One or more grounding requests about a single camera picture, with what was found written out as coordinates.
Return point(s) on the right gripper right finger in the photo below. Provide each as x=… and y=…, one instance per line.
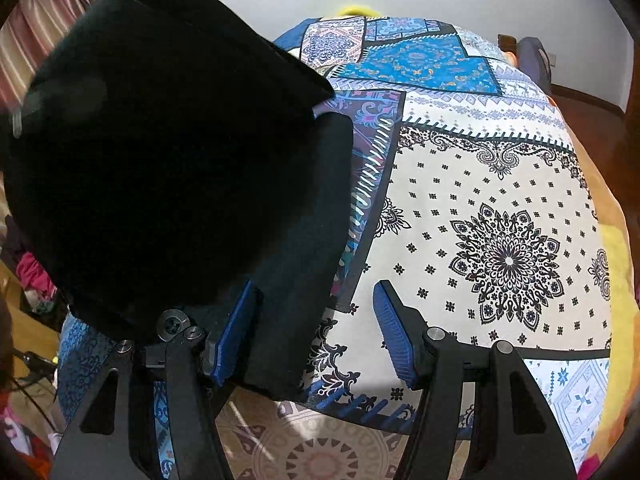
x=422, y=354

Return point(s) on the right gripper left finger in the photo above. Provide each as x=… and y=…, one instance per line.
x=218, y=335

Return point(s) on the black pants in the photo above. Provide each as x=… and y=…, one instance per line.
x=165, y=151

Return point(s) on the blue patchwork bedsheet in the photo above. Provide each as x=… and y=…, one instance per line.
x=467, y=194

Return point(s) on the orange bed mattress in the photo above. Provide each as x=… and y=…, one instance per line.
x=609, y=156

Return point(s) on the purple backpack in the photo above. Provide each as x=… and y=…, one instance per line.
x=534, y=62

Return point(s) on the small wooden bedside stand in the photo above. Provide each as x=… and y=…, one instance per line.
x=507, y=43

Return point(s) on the yellow hoop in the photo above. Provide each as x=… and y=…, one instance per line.
x=357, y=10

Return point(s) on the striped pink curtain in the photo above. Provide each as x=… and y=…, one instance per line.
x=28, y=35

